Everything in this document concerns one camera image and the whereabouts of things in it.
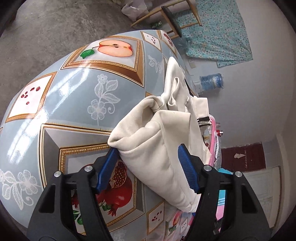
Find cream zip jacket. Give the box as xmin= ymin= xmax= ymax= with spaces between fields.
xmin=107 ymin=56 xmax=212 ymax=212

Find white plastic bag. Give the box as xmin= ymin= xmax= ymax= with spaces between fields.
xmin=121 ymin=0 xmax=151 ymax=22

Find teal floral cloth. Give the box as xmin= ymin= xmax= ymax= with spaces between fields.
xmin=172 ymin=0 xmax=252 ymax=68

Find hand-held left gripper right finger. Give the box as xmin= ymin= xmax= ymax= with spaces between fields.
xmin=178 ymin=144 xmax=271 ymax=241

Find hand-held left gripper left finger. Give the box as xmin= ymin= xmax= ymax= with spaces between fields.
xmin=26 ymin=147 xmax=119 ymax=241

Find blue water jug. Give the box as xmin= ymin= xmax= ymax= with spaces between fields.
xmin=199 ymin=73 xmax=224 ymax=90

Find white door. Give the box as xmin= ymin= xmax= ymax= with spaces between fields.
xmin=242 ymin=166 xmax=281 ymax=229

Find brown door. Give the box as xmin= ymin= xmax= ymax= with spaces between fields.
xmin=221 ymin=142 xmax=266 ymax=173

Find blue cartoon pillow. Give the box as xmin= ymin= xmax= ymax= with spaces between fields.
xmin=217 ymin=168 xmax=234 ymax=207

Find clear plastic bag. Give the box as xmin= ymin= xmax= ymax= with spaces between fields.
xmin=177 ymin=37 xmax=192 ymax=50

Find fruit print tablecloth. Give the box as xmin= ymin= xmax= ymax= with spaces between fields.
xmin=0 ymin=29 xmax=213 ymax=241

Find wooden chair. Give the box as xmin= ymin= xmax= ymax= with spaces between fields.
xmin=131 ymin=0 xmax=202 ymax=39

